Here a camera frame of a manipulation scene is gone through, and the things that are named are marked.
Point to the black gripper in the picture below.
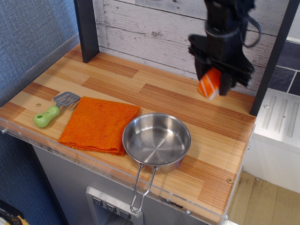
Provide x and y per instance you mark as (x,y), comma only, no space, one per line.
(225,53)

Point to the salmon nigiri sushi toy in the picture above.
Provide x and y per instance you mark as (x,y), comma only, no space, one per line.
(209,84)

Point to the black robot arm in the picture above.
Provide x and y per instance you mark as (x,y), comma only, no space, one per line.
(226,16)

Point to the stainless steel pan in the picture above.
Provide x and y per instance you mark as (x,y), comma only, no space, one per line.
(158,142)

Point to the white ridged appliance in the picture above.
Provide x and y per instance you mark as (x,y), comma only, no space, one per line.
(274,147)

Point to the orange folded cloth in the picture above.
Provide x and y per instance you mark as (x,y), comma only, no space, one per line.
(98,125)

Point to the clear acrylic table guard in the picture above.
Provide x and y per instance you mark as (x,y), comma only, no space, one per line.
(203,184)

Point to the silver oven control panel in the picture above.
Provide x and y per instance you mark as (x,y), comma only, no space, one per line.
(109,210)

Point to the dark right shelf post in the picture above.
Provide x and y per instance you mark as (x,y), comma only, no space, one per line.
(276,51)

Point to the dark shelf post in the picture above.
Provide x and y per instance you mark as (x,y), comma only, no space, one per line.
(86,24)
(276,51)

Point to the dark left shelf post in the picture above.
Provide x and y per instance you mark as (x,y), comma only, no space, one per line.
(86,24)

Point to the green handled grey spatula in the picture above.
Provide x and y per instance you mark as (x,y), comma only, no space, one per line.
(67,98)

